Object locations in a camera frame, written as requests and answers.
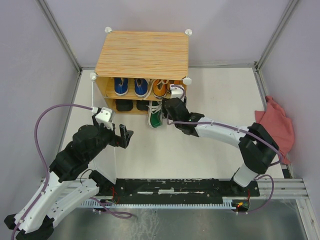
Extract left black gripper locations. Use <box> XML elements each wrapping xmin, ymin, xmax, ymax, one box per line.
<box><xmin>86</xmin><ymin>113</ymin><xmax>134</xmax><ymax>161</ymax></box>

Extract green sneaker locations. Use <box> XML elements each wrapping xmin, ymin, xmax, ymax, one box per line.
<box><xmin>147</xmin><ymin>101</ymin><xmax>163</xmax><ymax>129</ymax></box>

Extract orange sneaker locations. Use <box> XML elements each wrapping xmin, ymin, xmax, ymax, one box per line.
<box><xmin>166</xmin><ymin>80</ymin><xmax>180</xmax><ymax>93</ymax></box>
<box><xmin>143</xmin><ymin>79</ymin><xmax>169</xmax><ymax>100</ymax></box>

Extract blue sneaker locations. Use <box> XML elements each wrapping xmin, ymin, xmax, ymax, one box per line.
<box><xmin>114</xmin><ymin>77</ymin><xmax>129</xmax><ymax>97</ymax></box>
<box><xmin>134</xmin><ymin>78</ymin><xmax>148</xmax><ymax>98</ymax></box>

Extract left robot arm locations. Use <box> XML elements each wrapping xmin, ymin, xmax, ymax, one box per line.
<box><xmin>4</xmin><ymin>124</ymin><xmax>134</xmax><ymax>240</ymax></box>

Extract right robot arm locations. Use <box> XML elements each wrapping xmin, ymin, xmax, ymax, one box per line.
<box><xmin>162</xmin><ymin>98</ymin><xmax>282</xmax><ymax>196</ymax></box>

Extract front right cabinet connector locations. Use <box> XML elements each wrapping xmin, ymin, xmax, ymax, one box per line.
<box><xmin>182</xmin><ymin>77</ymin><xmax>192</xmax><ymax>86</ymax></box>

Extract wood pattern shoe cabinet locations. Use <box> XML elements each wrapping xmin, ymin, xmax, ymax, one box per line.
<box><xmin>94</xmin><ymin>31</ymin><xmax>189</xmax><ymax>114</ymax></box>

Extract front left cabinet connector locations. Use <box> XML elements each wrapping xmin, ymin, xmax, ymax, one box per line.
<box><xmin>89</xmin><ymin>72</ymin><xmax>97</xmax><ymax>81</ymax></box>

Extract white cabinet corner connector right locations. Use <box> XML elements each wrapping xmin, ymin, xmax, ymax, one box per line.
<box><xmin>184</xmin><ymin>29</ymin><xmax>193</xmax><ymax>36</ymax></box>

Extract white cabinet corner connector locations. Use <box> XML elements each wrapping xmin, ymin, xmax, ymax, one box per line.
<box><xmin>104</xmin><ymin>26</ymin><xmax>113</xmax><ymax>34</ymax></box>
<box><xmin>184</xmin><ymin>29</ymin><xmax>193</xmax><ymax>36</ymax></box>

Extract white cabinet corner connector left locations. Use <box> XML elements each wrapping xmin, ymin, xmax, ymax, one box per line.
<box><xmin>104</xmin><ymin>26</ymin><xmax>113</xmax><ymax>34</ymax></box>

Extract pink cloth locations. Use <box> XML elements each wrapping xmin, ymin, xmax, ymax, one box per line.
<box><xmin>254</xmin><ymin>95</ymin><xmax>295</xmax><ymax>165</ymax></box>

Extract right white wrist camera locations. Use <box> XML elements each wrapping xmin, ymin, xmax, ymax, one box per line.
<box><xmin>170</xmin><ymin>84</ymin><xmax>186</xmax><ymax>100</ymax></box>

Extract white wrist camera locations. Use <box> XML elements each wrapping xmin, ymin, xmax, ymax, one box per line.
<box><xmin>94</xmin><ymin>107</ymin><xmax>115</xmax><ymax>130</ymax></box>
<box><xmin>170</xmin><ymin>84</ymin><xmax>186</xmax><ymax>100</ymax></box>

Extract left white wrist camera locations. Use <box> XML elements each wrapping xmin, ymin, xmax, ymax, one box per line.
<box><xmin>94</xmin><ymin>107</ymin><xmax>115</xmax><ymax>130</ymax></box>

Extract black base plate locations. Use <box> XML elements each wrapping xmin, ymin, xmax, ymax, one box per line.
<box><xmin>97</xmin><ymin>178</ymin><xmax>260</xmax><ymax>204</ymax></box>

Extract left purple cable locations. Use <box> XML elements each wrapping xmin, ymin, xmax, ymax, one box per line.
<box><xmin>11</xmin><ymin>103</ymin><xmax>136</xmax><ymax>240</ymax></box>

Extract purple cable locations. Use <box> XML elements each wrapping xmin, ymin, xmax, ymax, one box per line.
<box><xmin>11</xmin><ymin>103</ymin><xmax>136</xmax><ymax>240</ymax></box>
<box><xmin>166</xmin><ymin>84</ymin><xmax>285</xmax><ymax>216</ymax></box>

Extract right aluminium frame post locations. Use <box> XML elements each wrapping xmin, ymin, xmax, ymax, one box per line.
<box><xmin>255</xmin><ymin>0</ymin><xmax>301</xmax><ymax>72</ymax></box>

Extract aluminium frame post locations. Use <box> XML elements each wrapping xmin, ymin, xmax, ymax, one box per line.
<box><xmin>255</xmin><ymin>0</ymin><xmax>301</xmax><ymax>72</ymax></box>
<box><xmin>37</xmin><ymin>0</ymin><xmax>83</xmax><ymax>73</ymax></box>

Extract white cable duct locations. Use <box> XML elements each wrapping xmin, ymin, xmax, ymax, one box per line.
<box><xmin>78</xmin><ymin>198</ymin><xmax>236</xmax><ymax>210</ymax></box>

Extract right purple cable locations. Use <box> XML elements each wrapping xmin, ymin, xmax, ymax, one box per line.
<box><xmin>166</xmin><ymin>84</ymin><xmax>285</xmax><ymax>216</ymax></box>

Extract left aluminium frame post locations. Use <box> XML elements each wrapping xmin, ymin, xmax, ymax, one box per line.
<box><xmin>37</xmin><ymin>0</ymin><xmax>83</xmax><ymax>73</ymax></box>

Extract aluminium rail frame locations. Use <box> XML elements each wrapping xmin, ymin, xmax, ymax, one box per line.
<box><xmin>253</xmin><ymin>60</ymin><xmax>320</xmax><ymax>240</ymax></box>

